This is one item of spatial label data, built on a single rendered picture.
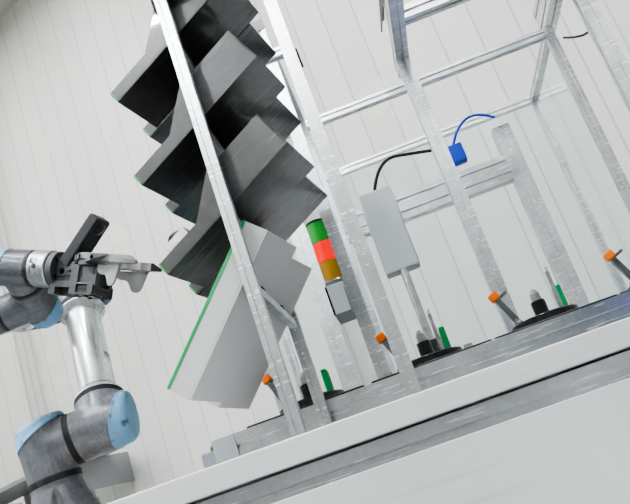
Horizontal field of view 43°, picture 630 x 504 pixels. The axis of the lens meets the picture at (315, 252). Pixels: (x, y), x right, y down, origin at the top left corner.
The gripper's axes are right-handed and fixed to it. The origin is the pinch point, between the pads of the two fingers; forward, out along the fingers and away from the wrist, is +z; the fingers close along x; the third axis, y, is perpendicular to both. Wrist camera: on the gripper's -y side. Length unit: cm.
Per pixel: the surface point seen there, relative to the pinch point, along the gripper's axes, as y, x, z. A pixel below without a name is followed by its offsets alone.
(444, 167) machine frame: -52, -113, 34
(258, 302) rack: 9.2, 24.5, 34.6
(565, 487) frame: 29, 41, 78
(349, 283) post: -5, -48, 26
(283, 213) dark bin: -9.2, 2.8, 28.2
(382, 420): 24, 44, 59
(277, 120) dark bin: -27.2, 0.8, 24.3
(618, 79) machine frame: -76, -105, 85
